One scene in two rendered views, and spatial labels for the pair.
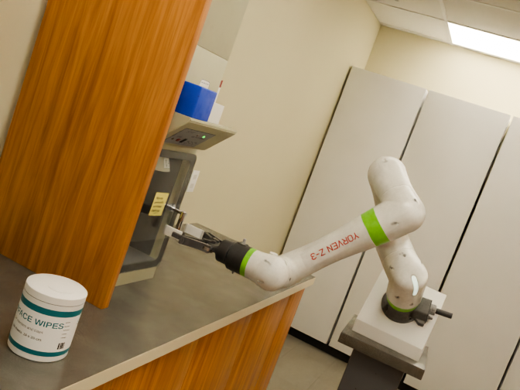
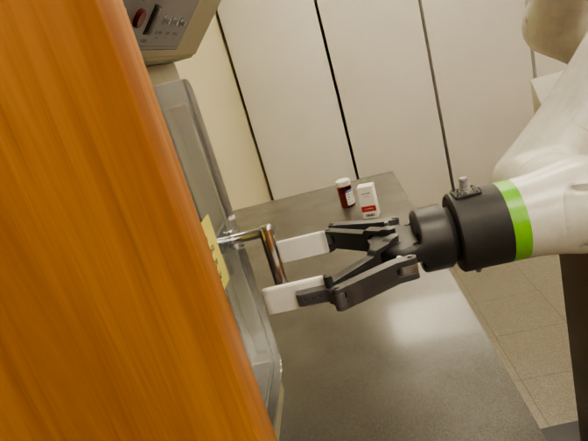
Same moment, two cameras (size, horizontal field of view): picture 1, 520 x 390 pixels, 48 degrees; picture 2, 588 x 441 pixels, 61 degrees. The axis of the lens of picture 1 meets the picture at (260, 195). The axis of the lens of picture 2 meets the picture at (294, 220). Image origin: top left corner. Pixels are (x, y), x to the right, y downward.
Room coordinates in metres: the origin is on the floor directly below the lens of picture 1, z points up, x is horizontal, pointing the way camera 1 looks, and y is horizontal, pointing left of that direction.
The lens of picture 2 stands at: (1.33, 0.30, 1.38)
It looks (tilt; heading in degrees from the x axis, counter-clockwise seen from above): 18 degrees down; 348
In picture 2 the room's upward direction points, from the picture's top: 16 degrees counter-clockwise
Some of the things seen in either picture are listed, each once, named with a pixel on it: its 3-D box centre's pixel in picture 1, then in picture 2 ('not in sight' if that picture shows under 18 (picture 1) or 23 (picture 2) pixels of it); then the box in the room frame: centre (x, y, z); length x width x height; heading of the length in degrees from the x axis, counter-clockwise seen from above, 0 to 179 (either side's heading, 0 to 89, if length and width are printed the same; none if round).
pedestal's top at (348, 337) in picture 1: (384, 344); not in sight; (2.22, -0.65, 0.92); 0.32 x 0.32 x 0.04; 73
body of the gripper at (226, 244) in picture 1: (218, 248); (409, 243); (1.82, 0.06, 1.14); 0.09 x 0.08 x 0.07; 70
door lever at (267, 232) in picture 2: (176, 221); (261, 261); (1.89, 0.23, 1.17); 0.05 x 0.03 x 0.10; 70
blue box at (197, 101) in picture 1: (190, 99); not in sight; (1.69, 0.28, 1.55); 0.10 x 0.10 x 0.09; 70
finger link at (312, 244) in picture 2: (193, 230); (301, 247); (1.93, 0.17, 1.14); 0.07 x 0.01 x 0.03; 70
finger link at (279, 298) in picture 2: (173, 233); (297, 295); (1.81, 0.21, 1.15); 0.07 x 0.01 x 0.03; 70
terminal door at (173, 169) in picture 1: (152, 211); (213, 290); (1.79, 0.29, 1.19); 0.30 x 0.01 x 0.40; 160
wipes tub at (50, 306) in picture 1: (47, 316); not in sight; (1.22, 0.34, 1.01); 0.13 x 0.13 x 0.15
